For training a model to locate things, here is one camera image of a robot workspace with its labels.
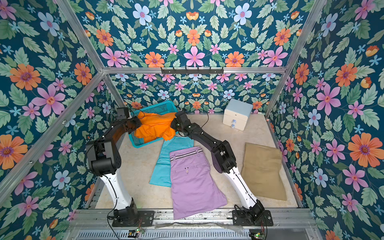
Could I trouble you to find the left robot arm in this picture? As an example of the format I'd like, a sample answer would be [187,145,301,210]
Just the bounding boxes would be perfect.
[86,117,141,226]

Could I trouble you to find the purple pants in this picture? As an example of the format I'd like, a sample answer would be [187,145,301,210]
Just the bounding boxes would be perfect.
[170,147,227,220]

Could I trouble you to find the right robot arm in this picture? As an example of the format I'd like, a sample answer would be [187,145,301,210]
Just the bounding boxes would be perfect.
[170,111,265,226]

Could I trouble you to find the green circuit board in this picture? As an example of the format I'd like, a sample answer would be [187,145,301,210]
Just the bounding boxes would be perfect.
[127,229,143,238]

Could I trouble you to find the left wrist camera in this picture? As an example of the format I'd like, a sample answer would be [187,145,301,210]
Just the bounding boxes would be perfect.
[116,107,131,120]

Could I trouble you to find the white blue drawer box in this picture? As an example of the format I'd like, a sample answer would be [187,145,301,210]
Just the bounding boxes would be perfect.
[223,99,253,131]

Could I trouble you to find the khaki pants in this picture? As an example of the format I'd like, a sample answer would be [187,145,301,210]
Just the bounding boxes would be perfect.
[241,143,287,201]

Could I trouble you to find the orange pants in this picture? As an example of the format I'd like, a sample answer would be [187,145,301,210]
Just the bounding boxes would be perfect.
[135,112,176,143]

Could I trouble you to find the black wall hook rail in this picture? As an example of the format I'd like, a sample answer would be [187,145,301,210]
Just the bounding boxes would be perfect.
[161,67,225,75]

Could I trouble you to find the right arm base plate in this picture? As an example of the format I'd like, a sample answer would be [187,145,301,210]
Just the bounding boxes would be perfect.
[232,210,274,227]

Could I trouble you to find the aluminium cage frame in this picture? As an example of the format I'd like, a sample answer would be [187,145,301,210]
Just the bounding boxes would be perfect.
[1,1,325,240]

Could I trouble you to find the teal pants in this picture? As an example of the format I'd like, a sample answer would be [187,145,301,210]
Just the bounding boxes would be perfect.
[149,137,194,188]

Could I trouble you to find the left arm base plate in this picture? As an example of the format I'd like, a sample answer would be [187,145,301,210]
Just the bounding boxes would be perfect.
[112,209,155,227]

